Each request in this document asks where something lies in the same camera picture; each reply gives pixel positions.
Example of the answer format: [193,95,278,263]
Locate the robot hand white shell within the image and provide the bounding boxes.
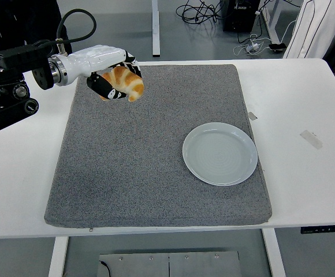
[65,44,143,102]

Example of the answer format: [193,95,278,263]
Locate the croissant bread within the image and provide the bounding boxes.
[100,65,145,102]

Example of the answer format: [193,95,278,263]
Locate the grey round plate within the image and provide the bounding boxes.
[182,122,258,186]

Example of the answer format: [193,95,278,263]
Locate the grey metal plate with screws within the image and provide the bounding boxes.
[97,250,240,277]

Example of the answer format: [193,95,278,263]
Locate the white background table leg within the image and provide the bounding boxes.
[260,0,282,44]
[151,0,161,57]

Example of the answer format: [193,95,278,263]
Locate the grey fabric mat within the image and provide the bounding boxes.
[44,63,273,229]

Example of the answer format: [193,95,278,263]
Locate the black computer box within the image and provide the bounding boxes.
[222,0,255,32]

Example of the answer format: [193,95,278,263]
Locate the person in white clothes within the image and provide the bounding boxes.
[282,0,335,60]

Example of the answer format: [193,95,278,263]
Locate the large grey tape piece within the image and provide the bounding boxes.
[300,130,323,149]

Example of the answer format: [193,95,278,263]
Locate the black table control panel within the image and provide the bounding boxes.
[300,224,335,234]

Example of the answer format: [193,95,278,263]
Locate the tangled black cables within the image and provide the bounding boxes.
[175,0,226,24]

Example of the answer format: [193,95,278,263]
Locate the white cable with charger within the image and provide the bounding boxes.
[232,33,272,56]

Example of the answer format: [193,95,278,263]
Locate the thin black cable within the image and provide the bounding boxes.
[98,260,111,277]

